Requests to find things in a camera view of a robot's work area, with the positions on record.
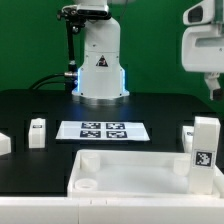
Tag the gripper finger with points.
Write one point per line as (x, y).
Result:
(211, 80)

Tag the white marker sheet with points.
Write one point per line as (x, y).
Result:
(105, 131)

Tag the black camera stand pole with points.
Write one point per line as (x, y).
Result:
(72, 74)

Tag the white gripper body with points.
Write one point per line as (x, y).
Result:
(203, 49)

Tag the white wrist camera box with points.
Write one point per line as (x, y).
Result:
(205, 12)

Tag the white desk top tray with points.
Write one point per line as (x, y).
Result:
(129, 174)

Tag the black camera on stand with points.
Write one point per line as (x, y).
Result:
(81, 11)

